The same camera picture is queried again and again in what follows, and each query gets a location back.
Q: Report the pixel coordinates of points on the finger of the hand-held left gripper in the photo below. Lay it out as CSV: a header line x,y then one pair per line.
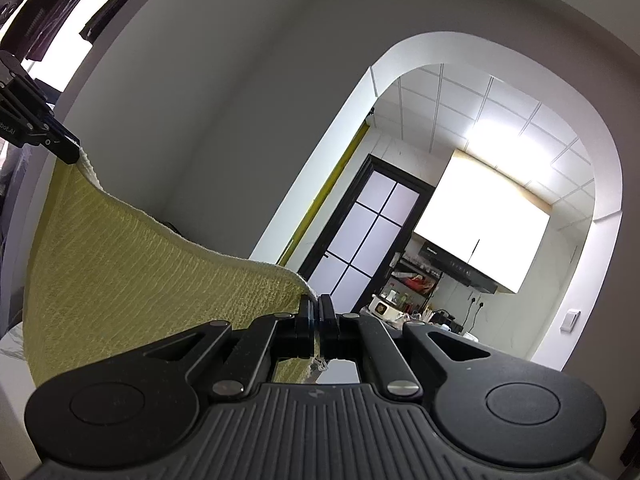
x,y
62,144

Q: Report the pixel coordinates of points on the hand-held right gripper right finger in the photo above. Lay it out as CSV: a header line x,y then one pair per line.
x,y
328,332

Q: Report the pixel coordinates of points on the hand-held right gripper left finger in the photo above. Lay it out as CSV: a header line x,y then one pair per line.
x,y
303,332

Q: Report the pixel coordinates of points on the yellow knitted towel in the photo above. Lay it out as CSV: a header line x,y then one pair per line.
x,y
125,270

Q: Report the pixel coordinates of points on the white kitchen appliance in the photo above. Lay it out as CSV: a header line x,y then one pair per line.
x,y
384,306

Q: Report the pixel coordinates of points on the black kitchen shelf rack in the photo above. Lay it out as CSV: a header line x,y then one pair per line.
x,y
415,285

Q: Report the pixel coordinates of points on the dark hanging clothes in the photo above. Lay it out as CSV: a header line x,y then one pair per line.
x,y
55,0

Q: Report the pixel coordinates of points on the black framed glass door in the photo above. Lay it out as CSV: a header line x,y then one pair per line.
x,y
372,225

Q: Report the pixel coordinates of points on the black range hood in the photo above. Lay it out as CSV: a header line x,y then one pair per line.
x,y
462,267

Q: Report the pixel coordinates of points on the white wall cabinet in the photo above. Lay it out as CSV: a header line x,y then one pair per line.
x,y
490,215

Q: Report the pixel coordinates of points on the white wall switch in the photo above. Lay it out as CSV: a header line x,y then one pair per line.
x,y
570,321

